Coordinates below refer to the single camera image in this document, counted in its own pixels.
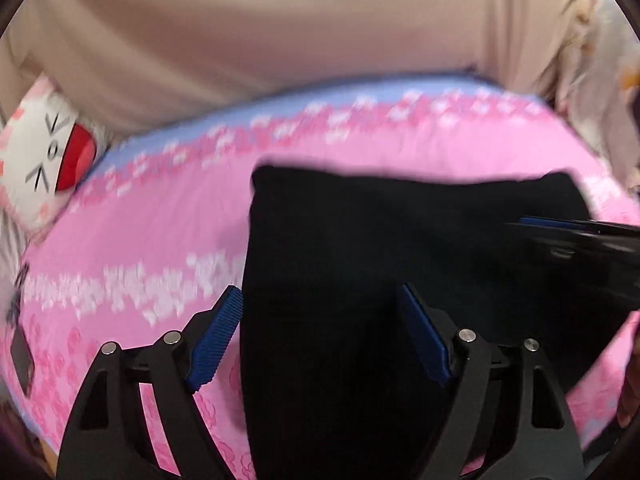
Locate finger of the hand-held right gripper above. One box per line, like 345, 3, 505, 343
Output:
505, 224, 640, 312
519, 215, 640, 239

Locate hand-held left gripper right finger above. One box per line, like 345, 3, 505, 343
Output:
397, 282, 586, 480

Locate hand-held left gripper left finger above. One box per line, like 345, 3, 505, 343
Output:
57, 285, 244, 480

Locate black pants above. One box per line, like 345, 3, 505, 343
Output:
239, 162, 640, 480

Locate pink rose bedsheet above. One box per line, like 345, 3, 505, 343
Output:
0, 72, 640, 480

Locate pale floral blanket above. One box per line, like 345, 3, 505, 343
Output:
545, 0, 640, 196

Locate white fluffy cloth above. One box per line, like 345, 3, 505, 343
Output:
0, 195, 31, 321

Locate white cartoon face pillow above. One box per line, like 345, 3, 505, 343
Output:
0, 75, 113, 233

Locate beige padded headboard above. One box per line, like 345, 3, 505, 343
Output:
0, 0, 591, 146

